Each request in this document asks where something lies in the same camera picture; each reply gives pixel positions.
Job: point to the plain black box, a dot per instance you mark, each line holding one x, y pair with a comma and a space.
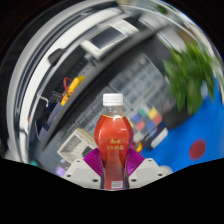
178, 119

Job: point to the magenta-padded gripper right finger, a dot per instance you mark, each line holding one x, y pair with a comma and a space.
148, 172

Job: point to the flat round red coaster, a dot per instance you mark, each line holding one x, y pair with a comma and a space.
197, 150

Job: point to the black overhead shelf unit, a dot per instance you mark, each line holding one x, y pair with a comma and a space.
83, 70

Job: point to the yellow multimeter with red leads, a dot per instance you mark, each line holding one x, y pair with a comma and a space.
139, 147

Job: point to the beige perforated board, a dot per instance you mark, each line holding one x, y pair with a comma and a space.
76, 145

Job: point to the black box with white label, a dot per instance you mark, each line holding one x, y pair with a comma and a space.
158, 137

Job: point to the green plant in white pot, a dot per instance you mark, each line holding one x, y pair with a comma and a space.
190, 76

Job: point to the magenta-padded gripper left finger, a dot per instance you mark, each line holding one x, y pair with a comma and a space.
79, 173

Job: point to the red drink bottle white cap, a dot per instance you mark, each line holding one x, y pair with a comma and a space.
113, 140

